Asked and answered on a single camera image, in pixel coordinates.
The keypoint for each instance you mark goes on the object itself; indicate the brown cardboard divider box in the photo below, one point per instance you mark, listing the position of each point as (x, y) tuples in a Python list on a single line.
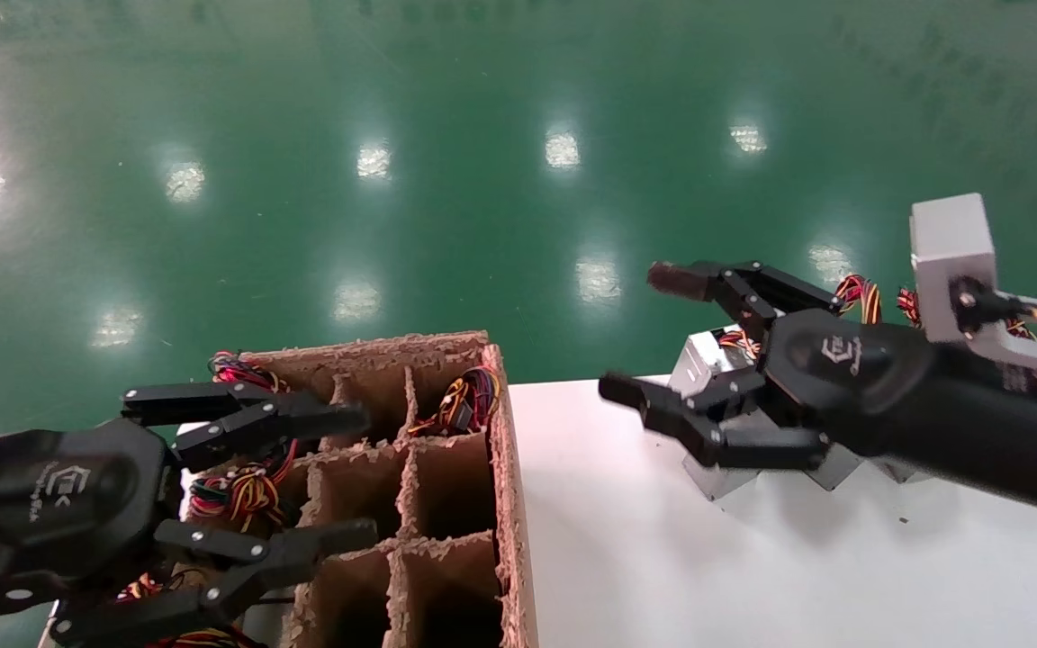
[(509, 504)]

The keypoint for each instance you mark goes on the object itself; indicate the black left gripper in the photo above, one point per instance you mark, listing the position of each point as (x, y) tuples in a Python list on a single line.
[(50, 513)]

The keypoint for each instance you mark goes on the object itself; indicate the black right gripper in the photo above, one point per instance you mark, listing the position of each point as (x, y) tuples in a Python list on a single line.
[(888, 396)]

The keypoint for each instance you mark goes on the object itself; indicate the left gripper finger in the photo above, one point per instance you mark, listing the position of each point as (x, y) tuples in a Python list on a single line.
[(311, 418)]

